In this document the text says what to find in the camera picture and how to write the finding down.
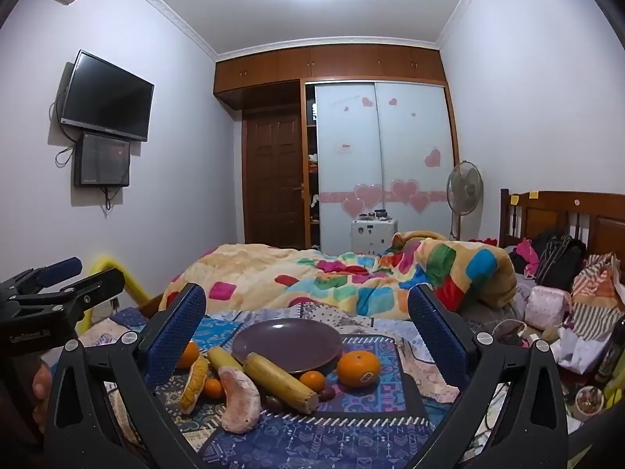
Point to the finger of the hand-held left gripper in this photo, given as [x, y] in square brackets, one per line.
[61, 269]
[93, 286]

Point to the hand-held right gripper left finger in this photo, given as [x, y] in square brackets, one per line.
[176, 337]

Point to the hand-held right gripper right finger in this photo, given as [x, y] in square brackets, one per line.
[434, 339]

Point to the medium orange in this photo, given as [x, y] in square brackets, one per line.
[189, 355]

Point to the small orange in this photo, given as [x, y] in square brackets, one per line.
[213, 388]
[312, 381]

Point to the large orange with sticker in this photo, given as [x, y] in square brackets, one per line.
[358, 367]

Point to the peeled pomelo segment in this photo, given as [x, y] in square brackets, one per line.
[239, 400]

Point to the brown round plate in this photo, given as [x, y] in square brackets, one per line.
[288, 344]

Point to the dark red jujube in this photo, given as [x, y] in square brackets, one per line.
[273, 403]

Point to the dark brown passion fruit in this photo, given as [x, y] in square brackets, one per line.
[326, 393]

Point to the person's left hand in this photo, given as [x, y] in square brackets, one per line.
[41, 383]

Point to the yellow foam tube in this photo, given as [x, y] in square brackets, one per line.
[117, 273]

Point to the colourful patchwork blanket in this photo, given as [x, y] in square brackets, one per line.
[366, 273]

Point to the pink quilted bag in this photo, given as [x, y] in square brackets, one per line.
[549, 307]

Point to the white bedside box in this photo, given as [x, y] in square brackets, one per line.
[372, 235]

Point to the pink clothing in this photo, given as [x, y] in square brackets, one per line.
[525, 251]

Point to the black backpack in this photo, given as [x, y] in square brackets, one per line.
[556, 259]

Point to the white plastic bag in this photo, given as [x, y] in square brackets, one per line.
[581, 349]

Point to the patterned blue bedsheet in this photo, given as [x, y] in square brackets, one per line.
[317, 430]

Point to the standing electric fan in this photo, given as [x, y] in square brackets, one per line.
[465, 188]

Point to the small bowl with snacks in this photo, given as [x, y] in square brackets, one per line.
[588, 399]

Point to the striped fabric bag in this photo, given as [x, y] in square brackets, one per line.
[598, 288]

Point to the wooden bed headboard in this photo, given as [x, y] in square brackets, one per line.
[561, 217]

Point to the dark glass bottle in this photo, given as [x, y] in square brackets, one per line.
[613, 351]

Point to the brown wooden door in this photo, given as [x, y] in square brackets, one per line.
[273, 176]

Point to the wooden wardrobe with sliding doors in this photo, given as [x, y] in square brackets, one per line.
[381, 146]

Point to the small black wall monitor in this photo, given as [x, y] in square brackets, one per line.
[102, 159]

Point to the wall-mounted black television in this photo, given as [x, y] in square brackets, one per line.
[105, 96]

